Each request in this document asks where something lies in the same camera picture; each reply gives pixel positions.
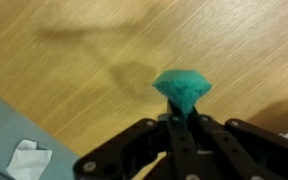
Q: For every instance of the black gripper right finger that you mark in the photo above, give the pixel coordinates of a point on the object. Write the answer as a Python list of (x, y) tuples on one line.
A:
[(237, 150)]

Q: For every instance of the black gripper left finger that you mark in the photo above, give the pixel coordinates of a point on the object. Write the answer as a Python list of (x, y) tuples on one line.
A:
[(124, 155)]

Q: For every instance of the green sponge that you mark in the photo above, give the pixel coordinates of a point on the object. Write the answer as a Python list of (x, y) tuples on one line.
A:
[(183, 88)]

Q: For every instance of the teal upholstered chair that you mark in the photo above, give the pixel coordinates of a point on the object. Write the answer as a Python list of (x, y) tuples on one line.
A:
[(14, 127)]

